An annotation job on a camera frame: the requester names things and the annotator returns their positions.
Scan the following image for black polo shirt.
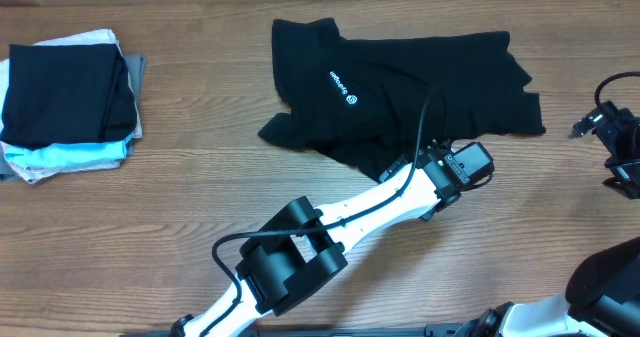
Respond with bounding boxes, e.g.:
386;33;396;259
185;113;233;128
258;18;546;180

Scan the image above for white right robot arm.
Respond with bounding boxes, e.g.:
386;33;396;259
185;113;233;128
447;101;639;336

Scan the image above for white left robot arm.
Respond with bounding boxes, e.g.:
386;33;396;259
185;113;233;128
170;142;494;336

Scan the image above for folded light blue shirt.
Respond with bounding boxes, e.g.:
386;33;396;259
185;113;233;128
1;133;134;170

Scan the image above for folded black shirt on stack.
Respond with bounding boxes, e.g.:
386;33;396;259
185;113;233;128
1;44;137;150

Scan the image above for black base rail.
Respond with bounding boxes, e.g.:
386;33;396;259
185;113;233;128
119;322;464;337

